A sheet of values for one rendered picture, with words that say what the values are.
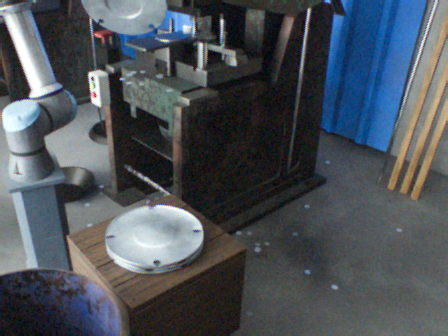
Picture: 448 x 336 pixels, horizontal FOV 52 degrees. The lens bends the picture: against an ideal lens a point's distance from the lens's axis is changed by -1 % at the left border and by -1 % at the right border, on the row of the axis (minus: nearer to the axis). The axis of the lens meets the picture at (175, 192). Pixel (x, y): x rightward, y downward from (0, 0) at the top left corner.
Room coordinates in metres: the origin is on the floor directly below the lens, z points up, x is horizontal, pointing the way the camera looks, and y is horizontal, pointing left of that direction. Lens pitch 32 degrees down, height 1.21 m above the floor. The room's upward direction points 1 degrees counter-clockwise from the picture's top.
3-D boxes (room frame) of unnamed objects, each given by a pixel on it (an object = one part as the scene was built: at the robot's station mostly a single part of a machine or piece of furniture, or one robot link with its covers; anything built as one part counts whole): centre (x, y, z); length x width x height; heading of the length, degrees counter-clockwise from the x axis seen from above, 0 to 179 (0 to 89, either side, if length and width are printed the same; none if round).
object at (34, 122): (1.35, 0.48, 0.62); 0.13 x 0.12 x 0.14; 149
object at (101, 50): (1.96, 0.28, 0.62); 0.10 x 0.06 x 0.20; 39
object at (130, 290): (1.08, 0.06, 0.18); 0.40 x 0.38 x 0.35; 126
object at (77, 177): (1.92, 0.54, 0.04); 0.30 x 0.30 x 0.07
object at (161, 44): (1.75, 0.05, 0.72); 0.25 x 0.14 x 0.14; 129
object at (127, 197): (1.78, 0.01, 0.14); 0.59 x 0.10 x 0.05; 129
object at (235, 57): (1.73, -0.20, 0.76); 0.17 x 0.06 x 0.10; 39
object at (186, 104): (1.74, -0.37, 0.45); 0.92 x 0.12 x 0.90; 129
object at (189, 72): (1.86, -0.09, 0.68); 0.45 x 0.30 x 0.06; 39
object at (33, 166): (1.35, 0.48, 0.50); 0.15 x 0.15 x 0.10
